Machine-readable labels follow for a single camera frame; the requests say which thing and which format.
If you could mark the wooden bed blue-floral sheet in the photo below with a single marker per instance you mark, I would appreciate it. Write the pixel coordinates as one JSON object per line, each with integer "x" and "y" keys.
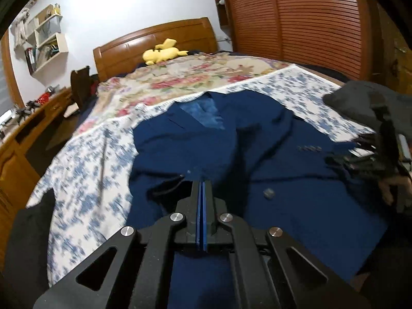
{"x": 80, "y": 173}

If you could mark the wooden door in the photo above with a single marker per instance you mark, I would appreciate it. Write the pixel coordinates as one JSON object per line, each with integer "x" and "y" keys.
{"x": 392, "y": 32}

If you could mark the person's right hand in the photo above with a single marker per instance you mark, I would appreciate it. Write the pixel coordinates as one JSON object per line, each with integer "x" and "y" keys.
{"x": 397, "y": 186}

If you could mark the dark wooden chair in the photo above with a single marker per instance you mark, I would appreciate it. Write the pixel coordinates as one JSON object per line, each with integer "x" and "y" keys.
{"x": 80, "y": 80}

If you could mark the pink floral quilt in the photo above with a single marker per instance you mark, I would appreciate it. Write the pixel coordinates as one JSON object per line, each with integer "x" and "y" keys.
{"x": 193, "y": 70}

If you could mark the black cloth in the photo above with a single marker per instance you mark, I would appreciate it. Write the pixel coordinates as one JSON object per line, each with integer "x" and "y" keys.
{"x": 29, "y": 247}

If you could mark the navy blue blazer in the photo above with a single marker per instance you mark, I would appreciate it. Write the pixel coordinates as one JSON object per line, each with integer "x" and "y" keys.
{"x": 257, "y": 141}

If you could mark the red basket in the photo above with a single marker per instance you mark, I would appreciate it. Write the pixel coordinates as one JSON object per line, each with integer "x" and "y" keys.
{"x": 45, "y": 97}

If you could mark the wooden window frame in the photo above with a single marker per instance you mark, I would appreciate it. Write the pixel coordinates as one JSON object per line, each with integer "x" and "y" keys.
{"x": 13, "y": 80}

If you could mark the wooden desk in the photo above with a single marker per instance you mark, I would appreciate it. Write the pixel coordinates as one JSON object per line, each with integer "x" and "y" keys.
{"x": 13, "y": 167}

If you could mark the black binders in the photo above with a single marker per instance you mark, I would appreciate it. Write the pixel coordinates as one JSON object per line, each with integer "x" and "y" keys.
{"x": 30, "y": 59}

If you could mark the white wall shelf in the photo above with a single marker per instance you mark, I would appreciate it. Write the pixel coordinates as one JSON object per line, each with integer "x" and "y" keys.
{"x": 61, "y": 43}

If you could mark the grey paper bag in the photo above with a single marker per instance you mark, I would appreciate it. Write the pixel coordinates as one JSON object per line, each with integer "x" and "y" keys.
{"x": 48, "y": 29}

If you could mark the wooden bed headboard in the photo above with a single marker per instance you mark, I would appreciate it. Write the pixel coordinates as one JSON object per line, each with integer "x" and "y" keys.
{"x": 128, "y": 45}

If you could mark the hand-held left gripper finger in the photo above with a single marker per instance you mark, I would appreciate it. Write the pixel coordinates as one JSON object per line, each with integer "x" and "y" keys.
{"x": 204, "y": 206}
{"x": 199, "y": 206}

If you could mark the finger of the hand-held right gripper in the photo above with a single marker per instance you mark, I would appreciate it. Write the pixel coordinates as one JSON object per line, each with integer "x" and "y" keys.
{"x": 367, "y": 143}
{"x": 354, "y": 163}

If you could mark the dark grey folded cloth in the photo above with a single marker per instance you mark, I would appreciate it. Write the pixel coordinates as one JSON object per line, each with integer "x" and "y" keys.
{"x": 354, "y": 98}

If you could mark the wooden louvred wardrobe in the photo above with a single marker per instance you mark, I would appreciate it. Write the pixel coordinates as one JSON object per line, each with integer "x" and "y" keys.
{"x": 305, "y": 22}

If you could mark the yellow plush toy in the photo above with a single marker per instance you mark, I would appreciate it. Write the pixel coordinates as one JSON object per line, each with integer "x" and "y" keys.
{"x": 157, "y": 56}

